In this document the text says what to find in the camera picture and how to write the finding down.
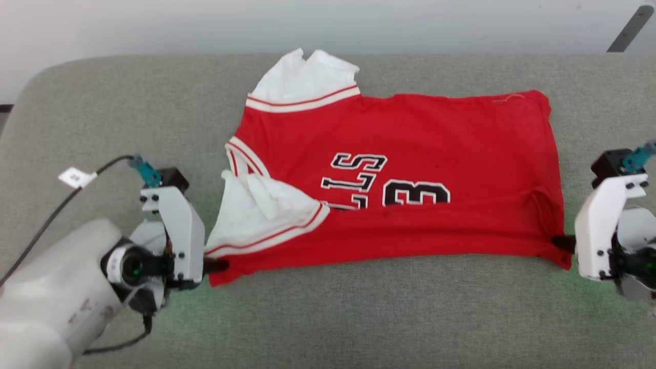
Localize teal left cable connector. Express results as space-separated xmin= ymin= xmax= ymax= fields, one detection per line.
xmin=128 ymin=155 xmax=162 ymax=188

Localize white paper cable tag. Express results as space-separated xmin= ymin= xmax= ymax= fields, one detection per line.
xmin=58 ymin=167 xmax=98 ymax=190

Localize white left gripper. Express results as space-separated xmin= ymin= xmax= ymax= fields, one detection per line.
xmin=99 ymin=185 xmax=230 ymax=316

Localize teal cable connector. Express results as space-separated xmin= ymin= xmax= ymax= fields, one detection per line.
xmin=621 ymin=139 xmax=656 ymax=174
xmin=128 ymin=155 xmax=162 ymax=188

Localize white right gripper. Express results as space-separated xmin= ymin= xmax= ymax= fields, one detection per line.
xmin=550 ymin=174 xmax=656 ymax=303

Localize thin black cable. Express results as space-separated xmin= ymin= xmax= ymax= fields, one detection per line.
xmin=0 ymin=155 xmax=137 ymax=289
xmin=83 ymin=313 xmax=153 ymax=356

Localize dark grey metal bracket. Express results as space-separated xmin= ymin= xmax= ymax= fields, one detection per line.
xmin=606 ymin=5 xmax=655 ymax=53

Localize teal right cable connector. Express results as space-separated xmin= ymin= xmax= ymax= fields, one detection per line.
xmin=621 ymin=139 xmax=656 ymax=174

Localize red and white basketball jersey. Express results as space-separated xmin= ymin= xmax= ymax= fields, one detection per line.
xmin=205 ymin=48 xmax=573 ymax=288

